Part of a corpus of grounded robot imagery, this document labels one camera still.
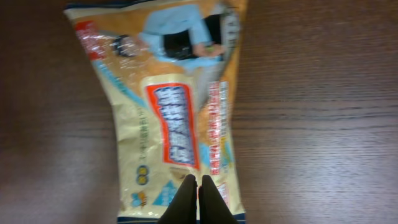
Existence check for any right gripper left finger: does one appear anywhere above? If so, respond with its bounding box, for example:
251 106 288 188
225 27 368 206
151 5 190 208
157 174 197 224

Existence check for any beige snack bag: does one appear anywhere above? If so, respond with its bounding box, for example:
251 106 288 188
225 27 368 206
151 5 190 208
65 0 246 223

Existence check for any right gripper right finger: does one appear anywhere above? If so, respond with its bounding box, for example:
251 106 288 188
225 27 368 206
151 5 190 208
198 175 238 224

